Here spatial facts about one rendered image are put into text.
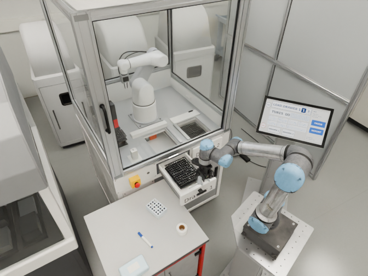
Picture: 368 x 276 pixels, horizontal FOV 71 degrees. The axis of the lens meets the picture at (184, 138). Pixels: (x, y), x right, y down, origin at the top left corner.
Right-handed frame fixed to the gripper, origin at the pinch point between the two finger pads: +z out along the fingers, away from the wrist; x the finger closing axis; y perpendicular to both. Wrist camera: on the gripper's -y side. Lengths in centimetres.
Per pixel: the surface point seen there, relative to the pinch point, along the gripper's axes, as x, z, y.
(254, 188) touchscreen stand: 95, 96, -23
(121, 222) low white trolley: -52, 24, -15
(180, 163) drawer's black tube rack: 4.2, 13.5, -30.6
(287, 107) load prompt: 94, -16, -15
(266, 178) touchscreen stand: 91, 65, -10
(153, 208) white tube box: -30.3, 21.3, -11.0
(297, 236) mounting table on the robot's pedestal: 38, 24, 54
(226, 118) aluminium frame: 49, -9, -35
